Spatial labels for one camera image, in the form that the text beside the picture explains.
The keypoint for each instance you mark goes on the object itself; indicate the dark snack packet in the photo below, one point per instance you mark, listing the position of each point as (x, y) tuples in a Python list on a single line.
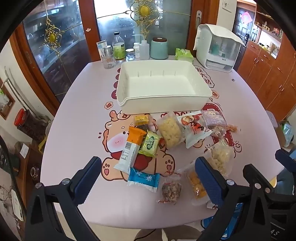
[(142, 129)]

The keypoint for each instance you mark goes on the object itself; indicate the orange and white snack packet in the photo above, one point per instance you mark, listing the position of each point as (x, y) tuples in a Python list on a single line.
[(131, 143)]

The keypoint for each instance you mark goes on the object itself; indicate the red lid jar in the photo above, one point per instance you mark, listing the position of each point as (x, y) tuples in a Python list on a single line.
[(30, 126)]

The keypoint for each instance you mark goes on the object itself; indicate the clear packet of orange chunks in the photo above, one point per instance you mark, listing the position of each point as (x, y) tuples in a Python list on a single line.
[(193, 183)]

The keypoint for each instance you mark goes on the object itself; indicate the clear packet of rice crisps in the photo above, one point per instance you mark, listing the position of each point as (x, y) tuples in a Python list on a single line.
[(220, 157)]

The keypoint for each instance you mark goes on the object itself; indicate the green snack packet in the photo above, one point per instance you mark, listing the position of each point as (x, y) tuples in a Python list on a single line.
[(150, 143)]

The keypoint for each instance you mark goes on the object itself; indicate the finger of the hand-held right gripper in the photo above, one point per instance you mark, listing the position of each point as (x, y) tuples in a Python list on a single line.
[(251, 172), (286, 158)]

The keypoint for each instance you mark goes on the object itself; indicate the white and blue box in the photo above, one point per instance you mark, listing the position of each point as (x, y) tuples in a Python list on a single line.
[(101, 46)]

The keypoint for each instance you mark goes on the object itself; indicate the drinking glass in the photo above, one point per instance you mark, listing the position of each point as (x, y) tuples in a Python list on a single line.
[(108, 61)]

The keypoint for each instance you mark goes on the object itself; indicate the white plastic bin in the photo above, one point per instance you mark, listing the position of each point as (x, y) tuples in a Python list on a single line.
[(161, 83)]

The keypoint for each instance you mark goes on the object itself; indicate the teal ceramic canister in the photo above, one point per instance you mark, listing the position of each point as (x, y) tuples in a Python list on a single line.
[(159, 49)]

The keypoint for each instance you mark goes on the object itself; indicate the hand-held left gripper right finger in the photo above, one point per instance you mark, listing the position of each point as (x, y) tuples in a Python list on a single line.
[(209, 180)]

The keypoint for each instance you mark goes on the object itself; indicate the blue snack packet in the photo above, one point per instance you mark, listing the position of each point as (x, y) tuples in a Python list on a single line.
[(143, 179)]

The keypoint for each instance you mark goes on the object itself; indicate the red and white cartoon packet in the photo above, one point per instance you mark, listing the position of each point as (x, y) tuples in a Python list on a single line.
[(194, 132)]

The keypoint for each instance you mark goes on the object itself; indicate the wooden cabinet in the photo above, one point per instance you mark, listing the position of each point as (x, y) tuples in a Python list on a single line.
[(266, 76)]

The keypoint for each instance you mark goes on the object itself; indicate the green tissue pack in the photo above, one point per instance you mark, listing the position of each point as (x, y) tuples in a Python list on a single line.
[(183, 55)]

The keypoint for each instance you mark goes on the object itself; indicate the green bag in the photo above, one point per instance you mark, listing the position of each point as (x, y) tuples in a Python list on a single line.
[(288, 134)]

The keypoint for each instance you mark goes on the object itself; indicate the white pill bottle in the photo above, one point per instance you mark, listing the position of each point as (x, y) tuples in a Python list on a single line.
[(137, 51)]

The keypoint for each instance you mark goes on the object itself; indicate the gold door ornament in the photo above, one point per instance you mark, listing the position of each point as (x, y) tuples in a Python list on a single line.
[(143, 10), (52, 36)]

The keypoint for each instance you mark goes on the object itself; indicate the glass panel door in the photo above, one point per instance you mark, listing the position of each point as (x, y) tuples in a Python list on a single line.
[(69, 58)]

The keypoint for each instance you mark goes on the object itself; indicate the wooden picture frame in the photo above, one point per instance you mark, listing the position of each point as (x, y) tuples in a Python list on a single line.
[(7, 102)]

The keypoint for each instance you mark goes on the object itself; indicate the clear packet with purple label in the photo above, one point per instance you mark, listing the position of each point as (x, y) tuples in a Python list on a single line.
[(212, 118)]

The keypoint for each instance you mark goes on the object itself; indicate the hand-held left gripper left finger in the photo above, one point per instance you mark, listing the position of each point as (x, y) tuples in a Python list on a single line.
[(87, 180)]

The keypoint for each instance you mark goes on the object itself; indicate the white countertop storage appliance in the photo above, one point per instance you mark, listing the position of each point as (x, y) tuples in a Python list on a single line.
[(217, 49)]

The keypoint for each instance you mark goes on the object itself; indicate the clear packet of brown nuts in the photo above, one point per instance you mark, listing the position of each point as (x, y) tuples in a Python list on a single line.
[(170, 190)]

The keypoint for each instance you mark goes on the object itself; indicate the white squeeze bottle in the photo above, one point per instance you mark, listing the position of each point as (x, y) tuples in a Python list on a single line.
[(144, 49)]

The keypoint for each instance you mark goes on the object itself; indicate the small yellow snack packet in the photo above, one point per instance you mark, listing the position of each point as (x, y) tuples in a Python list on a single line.
[(141, 120)]

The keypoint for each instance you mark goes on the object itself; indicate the pink snack packet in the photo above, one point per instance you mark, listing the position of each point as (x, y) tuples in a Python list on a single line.
[(152, 126)]

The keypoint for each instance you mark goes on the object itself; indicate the small glass jar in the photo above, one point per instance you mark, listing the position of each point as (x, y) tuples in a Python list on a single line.
[(130, 55)]

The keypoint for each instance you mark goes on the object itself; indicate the clear packet of yellow puffs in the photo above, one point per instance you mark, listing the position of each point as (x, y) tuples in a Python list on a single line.
[(170, 131)]

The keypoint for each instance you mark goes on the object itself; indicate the clear bottle with green label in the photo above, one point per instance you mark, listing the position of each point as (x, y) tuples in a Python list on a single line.
[(119, 49)]

